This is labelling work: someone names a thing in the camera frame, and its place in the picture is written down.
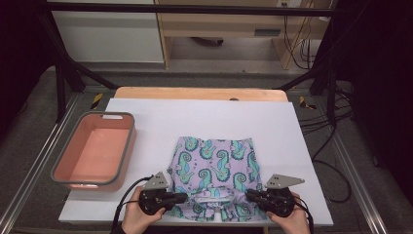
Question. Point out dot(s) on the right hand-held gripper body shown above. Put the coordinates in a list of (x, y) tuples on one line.
[(279, 201)]

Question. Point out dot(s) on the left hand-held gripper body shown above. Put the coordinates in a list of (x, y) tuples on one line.
[(154, 201)]

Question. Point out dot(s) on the purple seahorse print swimsuit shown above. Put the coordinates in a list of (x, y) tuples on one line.
[(214, 165)]

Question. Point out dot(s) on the pink basket with grey rim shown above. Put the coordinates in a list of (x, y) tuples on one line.
[(97, 152)]

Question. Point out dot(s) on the person's left hand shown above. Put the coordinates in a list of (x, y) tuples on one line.
[(136, 222)]

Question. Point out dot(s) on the person's right hand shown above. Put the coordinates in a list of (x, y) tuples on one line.
[(295, 224)]

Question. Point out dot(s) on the white foam board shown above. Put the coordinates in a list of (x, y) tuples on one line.
[(156, 109)]

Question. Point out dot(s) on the black curtain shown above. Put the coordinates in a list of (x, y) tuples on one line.
[(19, 48), (383, 81)]

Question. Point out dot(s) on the white cabinet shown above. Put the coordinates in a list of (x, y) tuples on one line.
[(110, 35)]

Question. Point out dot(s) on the light wooden desk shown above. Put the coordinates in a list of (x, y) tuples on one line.
[(220, 24)]

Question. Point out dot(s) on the white power socket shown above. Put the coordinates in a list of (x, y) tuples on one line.
[(287, 3)]

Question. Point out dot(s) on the aluminium floor rail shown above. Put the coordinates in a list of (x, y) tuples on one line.
[(48, 143), (361, 191)]

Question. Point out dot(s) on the black metal frame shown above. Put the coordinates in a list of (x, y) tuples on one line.
[(195, 9)]

